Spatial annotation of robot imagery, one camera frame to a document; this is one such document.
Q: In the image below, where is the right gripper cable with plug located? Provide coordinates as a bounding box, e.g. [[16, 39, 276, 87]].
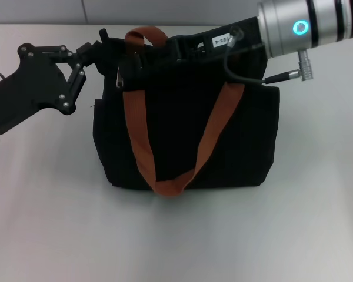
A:
[[225, 25, 315, 86]]

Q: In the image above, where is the black bag with brown handles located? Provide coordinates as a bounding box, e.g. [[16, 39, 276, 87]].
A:
[[92, 25, 281, 197]]

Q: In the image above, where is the silver zipper pull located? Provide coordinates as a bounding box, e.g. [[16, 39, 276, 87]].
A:
[[115, 66, 126, 89]]

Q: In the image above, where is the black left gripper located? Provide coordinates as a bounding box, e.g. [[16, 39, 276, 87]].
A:
[[0, 42, 105, 136]]

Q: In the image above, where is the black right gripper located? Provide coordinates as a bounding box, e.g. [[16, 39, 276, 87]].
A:
[[121, 16, 267, 86]]

